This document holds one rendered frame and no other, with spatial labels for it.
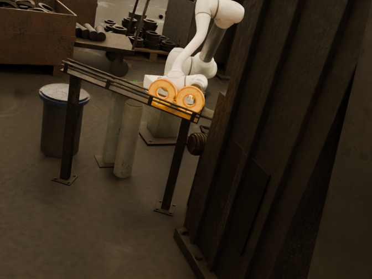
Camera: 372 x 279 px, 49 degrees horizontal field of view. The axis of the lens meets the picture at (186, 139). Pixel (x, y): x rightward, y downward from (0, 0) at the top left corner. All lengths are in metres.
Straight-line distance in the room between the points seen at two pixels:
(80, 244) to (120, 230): 0.25
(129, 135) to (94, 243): 0.73
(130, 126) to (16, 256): 0.99
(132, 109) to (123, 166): 0.41
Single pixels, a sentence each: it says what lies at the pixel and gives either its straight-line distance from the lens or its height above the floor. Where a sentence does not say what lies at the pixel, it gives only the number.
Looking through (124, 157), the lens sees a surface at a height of 0.16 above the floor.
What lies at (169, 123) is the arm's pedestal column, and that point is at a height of 0.15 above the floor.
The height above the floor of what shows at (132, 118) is 0.44.
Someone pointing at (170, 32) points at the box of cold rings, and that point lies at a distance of 5.89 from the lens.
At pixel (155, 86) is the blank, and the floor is 0.75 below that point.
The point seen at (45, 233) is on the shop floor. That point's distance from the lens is 2.26.
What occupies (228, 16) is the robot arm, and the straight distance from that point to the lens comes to 2.78.
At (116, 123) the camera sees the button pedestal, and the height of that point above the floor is 0.31.
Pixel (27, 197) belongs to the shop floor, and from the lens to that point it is 2.51.
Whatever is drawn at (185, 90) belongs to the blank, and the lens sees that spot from 2.19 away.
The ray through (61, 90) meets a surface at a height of 0.43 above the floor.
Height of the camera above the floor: 1.47
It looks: 25 degrees down
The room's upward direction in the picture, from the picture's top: 14 degrees clockwise
